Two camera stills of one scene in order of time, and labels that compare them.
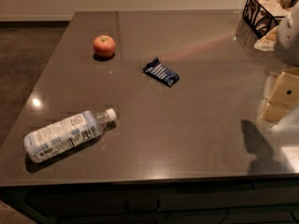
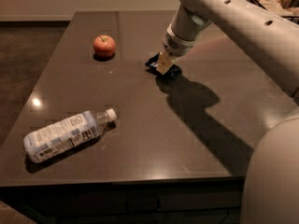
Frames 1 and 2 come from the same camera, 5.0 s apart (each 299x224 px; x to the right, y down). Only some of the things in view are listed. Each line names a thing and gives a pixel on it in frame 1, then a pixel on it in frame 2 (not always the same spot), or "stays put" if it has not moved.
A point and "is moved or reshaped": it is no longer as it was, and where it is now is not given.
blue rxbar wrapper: (162, 73) is moved or reshaped
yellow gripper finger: (284, 95) → (174, 46)
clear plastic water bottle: (65, 133) stays put
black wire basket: (261, 11) stays put
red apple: (104, 47) stays put
